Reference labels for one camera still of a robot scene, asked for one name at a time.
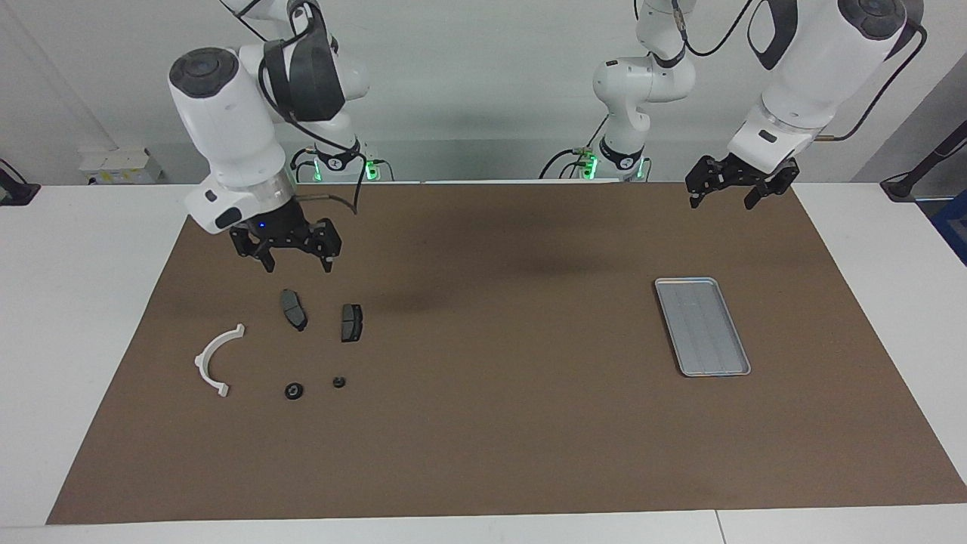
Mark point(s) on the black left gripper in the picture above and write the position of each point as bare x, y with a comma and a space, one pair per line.
744, 170

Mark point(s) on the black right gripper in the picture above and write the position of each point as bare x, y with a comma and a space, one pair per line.
283, 230

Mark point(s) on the large black bearing gear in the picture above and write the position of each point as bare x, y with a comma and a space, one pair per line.
294, 390

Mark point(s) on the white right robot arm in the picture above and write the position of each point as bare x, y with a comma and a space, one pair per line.
227, 128

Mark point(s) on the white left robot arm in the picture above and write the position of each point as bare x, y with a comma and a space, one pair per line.
816, 68

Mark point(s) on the silver metal tray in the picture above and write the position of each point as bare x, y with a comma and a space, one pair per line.
702, 329

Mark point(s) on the curved dark brake pad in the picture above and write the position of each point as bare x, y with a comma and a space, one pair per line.
294, 310

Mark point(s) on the rectangular dark brake pad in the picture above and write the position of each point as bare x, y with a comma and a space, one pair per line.
351, 322

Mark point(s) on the white power strip box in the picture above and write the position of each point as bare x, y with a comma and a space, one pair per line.
121, 166

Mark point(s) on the blue crate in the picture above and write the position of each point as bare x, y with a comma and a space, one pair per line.
953, 227

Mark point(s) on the brown table mat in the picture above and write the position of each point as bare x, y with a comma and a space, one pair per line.
483, 423

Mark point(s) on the white curved plastic bracket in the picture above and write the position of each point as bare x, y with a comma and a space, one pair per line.
202, 366

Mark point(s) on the black clamp mount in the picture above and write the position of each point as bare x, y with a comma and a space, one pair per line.
15, 189
906, 185

